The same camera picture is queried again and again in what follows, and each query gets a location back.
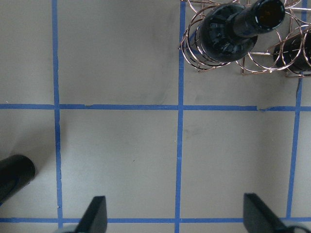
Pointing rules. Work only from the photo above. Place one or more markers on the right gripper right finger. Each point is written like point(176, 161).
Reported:
point(259, 218)

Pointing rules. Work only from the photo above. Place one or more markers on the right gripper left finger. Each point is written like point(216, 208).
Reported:
point(94, 219)

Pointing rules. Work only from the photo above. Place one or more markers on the dark wine bottle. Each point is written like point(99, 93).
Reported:
point(16, 172)

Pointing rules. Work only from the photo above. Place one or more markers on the dark wine bottle right end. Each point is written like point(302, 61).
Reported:
point(293, 57)

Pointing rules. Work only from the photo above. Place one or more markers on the dark wine bottle end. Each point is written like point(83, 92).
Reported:
point(293, 57)
point(230, 31)

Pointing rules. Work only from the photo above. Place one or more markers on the dark wine bottle left end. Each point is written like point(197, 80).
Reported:
point(230, 31)

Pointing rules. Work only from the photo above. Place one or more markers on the copper wire bottle basket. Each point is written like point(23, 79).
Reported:
point(260, 36)

